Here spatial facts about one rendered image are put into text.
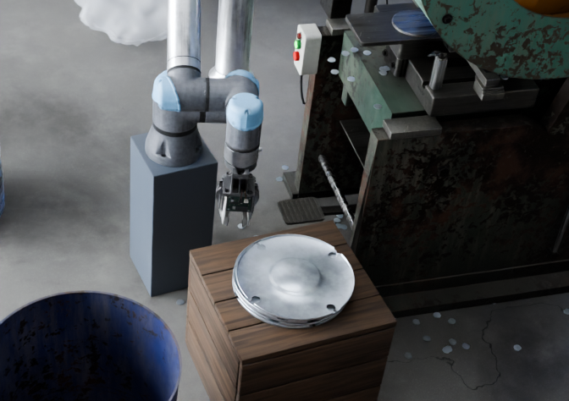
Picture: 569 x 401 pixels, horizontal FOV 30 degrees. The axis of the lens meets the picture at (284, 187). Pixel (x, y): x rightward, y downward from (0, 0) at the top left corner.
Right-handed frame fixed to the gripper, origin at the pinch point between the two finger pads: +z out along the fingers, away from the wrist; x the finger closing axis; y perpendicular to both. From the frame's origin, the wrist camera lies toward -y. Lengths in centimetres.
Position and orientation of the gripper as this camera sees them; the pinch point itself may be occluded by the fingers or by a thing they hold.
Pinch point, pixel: (234, 219)
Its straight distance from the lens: 248.1
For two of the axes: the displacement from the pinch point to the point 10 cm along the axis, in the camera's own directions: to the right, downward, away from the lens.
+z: -1.0, 7.6, 6.4
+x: 10.0, 0.7, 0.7
